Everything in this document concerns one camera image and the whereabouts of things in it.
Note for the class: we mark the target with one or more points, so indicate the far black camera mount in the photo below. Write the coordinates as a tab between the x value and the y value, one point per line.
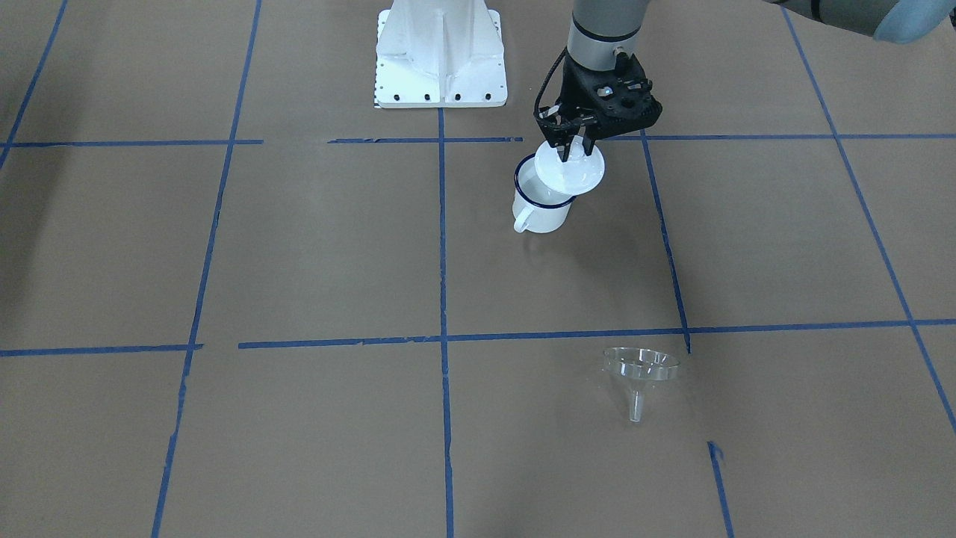
622	98

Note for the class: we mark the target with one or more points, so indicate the clear plastic funnel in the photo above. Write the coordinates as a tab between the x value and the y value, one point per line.
634	370

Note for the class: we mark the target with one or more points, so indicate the white plastic funnel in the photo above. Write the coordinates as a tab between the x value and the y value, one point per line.
579	175

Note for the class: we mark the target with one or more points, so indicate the white pedestal column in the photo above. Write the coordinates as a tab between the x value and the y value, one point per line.
439	54

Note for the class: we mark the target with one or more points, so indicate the white enamel mug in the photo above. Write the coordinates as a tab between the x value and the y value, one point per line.
536	208

